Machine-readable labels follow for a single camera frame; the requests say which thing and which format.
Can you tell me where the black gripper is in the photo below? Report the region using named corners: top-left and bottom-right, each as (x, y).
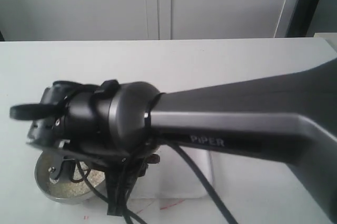
top-left (25, 80), bottom-right (101, 156)

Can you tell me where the steel bowl of rice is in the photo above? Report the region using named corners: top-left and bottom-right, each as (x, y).
top-left (34, 152), bottom-right (95, 204)

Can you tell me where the white plastic tray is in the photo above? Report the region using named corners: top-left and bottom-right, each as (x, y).
top-left (131, 145), bottom-right (207, 199)

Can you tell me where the white cabinet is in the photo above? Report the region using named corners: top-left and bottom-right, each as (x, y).
top-left (1, 0), bottom-right (298, 41)

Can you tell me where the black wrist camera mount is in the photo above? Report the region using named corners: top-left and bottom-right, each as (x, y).
top-left (50, 145), bottom-right (160, 216)

